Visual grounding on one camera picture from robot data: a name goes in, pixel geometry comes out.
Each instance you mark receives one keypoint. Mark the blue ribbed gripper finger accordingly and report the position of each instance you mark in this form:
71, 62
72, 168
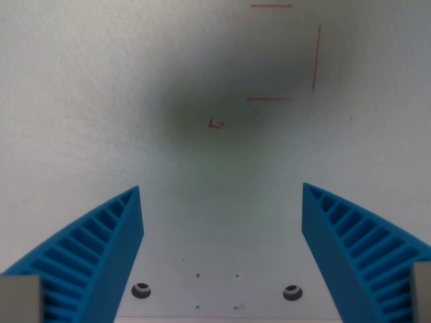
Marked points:
101, 255
340, 249

